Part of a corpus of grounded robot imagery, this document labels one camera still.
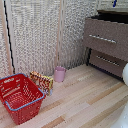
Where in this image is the red plastic shopping basket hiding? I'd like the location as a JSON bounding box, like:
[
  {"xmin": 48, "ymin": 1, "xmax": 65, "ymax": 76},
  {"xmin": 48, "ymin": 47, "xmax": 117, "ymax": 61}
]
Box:
[{"xmin": 0, "ymin": 73, "xmax": 46, "ymax": 126}]

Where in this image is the pink plastic cup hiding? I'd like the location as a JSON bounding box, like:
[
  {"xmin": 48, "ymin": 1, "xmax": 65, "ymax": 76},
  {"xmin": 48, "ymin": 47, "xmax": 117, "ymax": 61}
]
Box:
[{"xmin": 54, "ymin": 66, "xmax": 67, "ymax": 83}]

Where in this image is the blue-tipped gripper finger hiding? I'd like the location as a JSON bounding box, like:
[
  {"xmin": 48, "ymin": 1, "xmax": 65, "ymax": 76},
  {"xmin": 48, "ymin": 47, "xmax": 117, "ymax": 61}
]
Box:
[{"xmin": 112, "ymin": 0, "xmax": 118, "ymax": 8}]

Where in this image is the long silver drawer handle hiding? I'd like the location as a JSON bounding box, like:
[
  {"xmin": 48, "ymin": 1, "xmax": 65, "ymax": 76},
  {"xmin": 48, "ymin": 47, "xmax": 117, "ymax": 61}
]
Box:
[
  {"xmin": 89, "ymin": 33, "xmax": 118, "ymax": 45},
  {"xmin": 96, "ymin": 55, "xmax": 121, "ymax": 67}
]

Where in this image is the beige woven folding screen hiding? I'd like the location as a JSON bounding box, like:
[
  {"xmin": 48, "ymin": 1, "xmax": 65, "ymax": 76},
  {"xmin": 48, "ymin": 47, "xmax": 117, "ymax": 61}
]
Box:
[{"xmin": 0, "ymin": 0, "xmax": 101, "ymax": 80}]

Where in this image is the brown wooden dresser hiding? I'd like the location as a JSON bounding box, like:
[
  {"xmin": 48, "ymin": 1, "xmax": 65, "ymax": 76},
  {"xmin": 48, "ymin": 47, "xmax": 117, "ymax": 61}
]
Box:
[{"xmin": 82, "ymin": 9, "xmax": 128, "ymax": 83}]

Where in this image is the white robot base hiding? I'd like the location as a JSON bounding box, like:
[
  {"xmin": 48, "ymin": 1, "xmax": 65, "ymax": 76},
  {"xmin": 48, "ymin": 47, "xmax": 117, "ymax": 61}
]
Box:
[{"xmin": 111, "ymin": 103, "xmax": 128, "ymax": 128}]

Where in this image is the red yellow snack package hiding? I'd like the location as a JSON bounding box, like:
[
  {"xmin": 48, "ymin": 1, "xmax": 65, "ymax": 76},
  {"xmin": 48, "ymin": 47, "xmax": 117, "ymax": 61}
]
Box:
[{"xmin": 29, "ymin": 70, "xmax": 55, "ymax": 97}]

